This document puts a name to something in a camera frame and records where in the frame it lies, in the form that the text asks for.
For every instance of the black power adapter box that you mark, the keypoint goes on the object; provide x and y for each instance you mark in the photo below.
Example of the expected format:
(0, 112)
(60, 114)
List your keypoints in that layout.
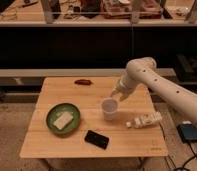
(187, 133)

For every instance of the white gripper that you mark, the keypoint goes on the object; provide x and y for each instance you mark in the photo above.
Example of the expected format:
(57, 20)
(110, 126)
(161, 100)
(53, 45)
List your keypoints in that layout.
(125, 85)

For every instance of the clear plastic bottle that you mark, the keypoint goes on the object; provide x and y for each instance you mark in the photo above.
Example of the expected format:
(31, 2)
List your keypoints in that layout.
(144, 120)

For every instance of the black smartphone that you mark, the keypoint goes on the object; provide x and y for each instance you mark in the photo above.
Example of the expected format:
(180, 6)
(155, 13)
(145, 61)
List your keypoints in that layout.
(97, 139)

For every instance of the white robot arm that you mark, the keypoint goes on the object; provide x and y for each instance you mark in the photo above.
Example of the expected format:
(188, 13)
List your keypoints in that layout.
(142, 71)

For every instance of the green round plate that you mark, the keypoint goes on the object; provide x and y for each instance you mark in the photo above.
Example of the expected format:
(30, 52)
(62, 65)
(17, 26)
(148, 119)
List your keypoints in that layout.
(53, 115)

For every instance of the wooden folding table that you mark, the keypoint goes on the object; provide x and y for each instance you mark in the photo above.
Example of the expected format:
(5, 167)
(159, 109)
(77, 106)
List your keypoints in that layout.
(124, 142)

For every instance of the background workbench shelf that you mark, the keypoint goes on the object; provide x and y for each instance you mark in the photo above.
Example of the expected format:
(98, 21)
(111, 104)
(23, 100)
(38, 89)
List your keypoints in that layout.
(98, 13)

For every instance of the white sponge block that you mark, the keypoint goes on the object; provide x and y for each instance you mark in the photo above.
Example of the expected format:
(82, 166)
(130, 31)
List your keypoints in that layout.
(63, 119)

